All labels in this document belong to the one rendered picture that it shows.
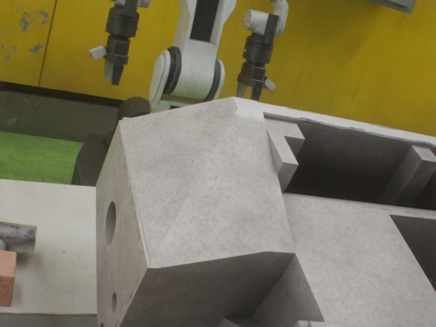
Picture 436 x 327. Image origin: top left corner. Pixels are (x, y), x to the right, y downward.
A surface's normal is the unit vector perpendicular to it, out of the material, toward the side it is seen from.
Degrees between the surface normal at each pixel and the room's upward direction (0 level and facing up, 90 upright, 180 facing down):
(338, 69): 90
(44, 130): 90
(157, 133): 38
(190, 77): 79
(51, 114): 90
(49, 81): 90
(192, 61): 66
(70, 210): 0
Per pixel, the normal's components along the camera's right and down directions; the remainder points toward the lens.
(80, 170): 0.29, -0.87
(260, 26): 0.37, 0.30
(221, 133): -0.28, -0.69
